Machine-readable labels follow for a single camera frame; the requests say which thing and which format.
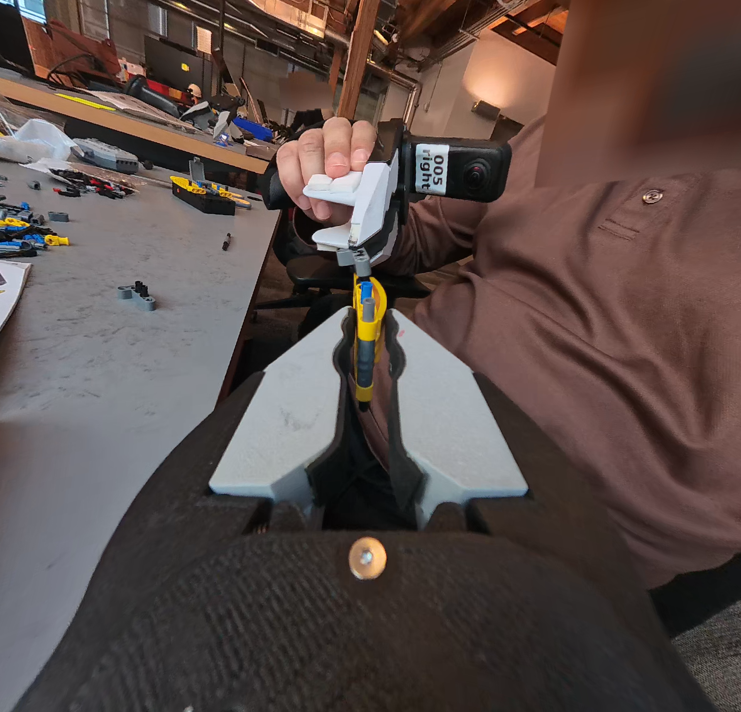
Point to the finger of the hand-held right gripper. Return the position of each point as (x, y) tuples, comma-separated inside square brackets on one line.
[(376, 203), (393, 237)]

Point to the red black small bricks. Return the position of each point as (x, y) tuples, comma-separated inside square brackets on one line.
[(92, 182)]

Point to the computer monitor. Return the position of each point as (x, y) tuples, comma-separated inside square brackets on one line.
[(173, 64)]

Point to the pile of small bricks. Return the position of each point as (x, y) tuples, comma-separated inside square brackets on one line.
[(26, 232)]

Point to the black yellow brick block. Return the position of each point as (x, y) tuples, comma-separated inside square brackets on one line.
[(202, 197)]

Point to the yellow brick assembly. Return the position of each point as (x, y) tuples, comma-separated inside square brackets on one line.
[(366, 324)]

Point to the person's right forearm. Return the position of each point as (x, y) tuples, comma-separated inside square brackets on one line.
[(440, 243)]

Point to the white plastic bag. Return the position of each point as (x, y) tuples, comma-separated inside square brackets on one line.
[(37, 139)]

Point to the small blue tray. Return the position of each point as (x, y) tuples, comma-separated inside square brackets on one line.
[(252, 129)]

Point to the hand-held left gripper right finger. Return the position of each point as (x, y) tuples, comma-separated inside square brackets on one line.
[(457, 428)]

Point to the tall wooden pillar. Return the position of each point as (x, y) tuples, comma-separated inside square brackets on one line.
[(362, 41)]

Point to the grey brick hub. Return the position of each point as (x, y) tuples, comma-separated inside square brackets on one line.
[(107, 155)]

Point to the wall lamp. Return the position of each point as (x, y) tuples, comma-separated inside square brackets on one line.
[(485, 108)]

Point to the black white device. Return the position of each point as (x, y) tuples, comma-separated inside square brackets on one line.
[(208, 116)]

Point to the person's right hand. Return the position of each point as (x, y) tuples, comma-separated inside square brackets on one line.
[(324, 145)]

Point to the grey desk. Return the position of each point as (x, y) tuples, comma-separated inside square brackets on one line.
[(116, 376)]

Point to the wooden-edged background table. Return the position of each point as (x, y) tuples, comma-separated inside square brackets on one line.
[(144, 127)]

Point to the open instruction booklet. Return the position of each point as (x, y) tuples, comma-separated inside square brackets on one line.
[(11, 289)]

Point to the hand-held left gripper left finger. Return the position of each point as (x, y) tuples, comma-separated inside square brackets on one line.
[(278, 428)]

